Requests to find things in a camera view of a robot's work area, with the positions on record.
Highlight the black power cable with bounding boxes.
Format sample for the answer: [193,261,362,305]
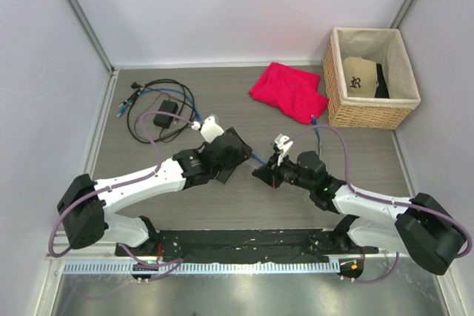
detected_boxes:
[126,75,208,144]

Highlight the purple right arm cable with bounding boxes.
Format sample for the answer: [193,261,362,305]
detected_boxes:
[287,124,473,283]

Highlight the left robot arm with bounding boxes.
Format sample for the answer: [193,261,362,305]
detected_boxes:
[57,128,252,256]

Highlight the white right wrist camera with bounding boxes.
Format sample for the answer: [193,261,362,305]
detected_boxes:
[274,134,293,166]

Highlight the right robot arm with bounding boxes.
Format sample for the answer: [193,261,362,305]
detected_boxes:
[253,151,473,275]

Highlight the black item in basket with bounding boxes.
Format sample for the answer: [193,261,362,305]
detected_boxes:
[375,64,390,98]

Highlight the wicker basket with liner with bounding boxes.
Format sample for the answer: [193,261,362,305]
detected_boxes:
[323,27,421,130]

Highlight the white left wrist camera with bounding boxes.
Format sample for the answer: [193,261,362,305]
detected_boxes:
[190,115,224,144]

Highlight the red cloth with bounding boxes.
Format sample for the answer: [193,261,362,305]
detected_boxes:
[248,62,329,124]

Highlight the beige baseball cap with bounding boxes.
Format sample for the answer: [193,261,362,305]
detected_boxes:
[342,57,378,98]

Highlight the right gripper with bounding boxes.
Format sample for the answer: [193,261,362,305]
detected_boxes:
[254,150,314,191]

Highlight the black network switch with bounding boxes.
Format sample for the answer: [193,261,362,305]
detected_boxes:
[216,131,245,184]

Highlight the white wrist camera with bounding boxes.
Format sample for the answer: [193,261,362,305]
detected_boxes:
[190,115,224,144]
[274,134,293,166]

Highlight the black power adapter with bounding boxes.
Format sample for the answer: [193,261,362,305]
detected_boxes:
[153,100,178,129]

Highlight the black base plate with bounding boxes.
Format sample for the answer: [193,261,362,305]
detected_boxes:
[131,229,378,264]

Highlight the white slotted cable duct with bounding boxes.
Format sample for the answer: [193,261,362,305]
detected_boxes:
[62,259,340,275]

